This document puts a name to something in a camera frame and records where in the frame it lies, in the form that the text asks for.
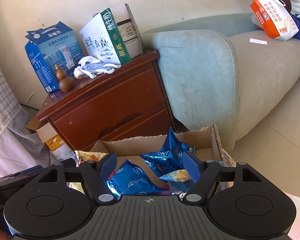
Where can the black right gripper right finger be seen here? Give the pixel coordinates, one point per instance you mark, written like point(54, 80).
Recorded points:
point(204, 175)

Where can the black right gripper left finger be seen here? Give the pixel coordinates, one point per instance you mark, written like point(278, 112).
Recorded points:
point(95, 175)

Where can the blue foil snack packet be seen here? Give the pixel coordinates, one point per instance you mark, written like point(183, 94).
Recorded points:
point(130, 179)
point(169, 158)

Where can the light blue snack packet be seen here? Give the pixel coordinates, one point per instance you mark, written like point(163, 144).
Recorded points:
point(179, 182)

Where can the cream bread snack packet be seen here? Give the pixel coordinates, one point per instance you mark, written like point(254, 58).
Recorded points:
point(83, 156)

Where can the white cardboard milk box tray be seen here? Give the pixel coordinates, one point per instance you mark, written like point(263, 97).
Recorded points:
point(206, 141)

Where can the white printed sack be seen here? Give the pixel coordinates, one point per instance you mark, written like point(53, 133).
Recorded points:
point(64, 152)

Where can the plaid fabric covered fan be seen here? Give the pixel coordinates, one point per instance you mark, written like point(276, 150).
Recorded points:
point(20, 148)

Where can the small open cardboard box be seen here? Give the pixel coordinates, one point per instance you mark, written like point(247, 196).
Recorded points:
point(46, 133)

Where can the dark red wooden cabinet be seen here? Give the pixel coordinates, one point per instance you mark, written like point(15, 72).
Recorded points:
point(130, 102)

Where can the wooden gourd ornament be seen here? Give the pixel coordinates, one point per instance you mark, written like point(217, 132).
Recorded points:
point(66, 83)

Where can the light green grey sofa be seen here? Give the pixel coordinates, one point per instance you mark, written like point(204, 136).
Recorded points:
point(211, 72)

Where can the white blue cloth gloves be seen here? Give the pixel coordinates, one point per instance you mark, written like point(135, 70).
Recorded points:
point(91, 67)

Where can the blue appliance box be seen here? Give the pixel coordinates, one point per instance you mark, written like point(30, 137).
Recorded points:
point(49, 46)

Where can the green white milk carton box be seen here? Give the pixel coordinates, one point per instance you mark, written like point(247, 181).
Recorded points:
point(102, 39)

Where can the white paper slip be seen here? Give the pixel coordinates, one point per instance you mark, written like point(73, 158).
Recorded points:
point(257, 41)

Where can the grey white box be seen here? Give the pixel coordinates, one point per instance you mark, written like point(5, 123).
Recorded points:
point(128, 29)

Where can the orange white paper bag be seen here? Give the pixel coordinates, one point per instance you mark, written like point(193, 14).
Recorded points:
point(275, 20)

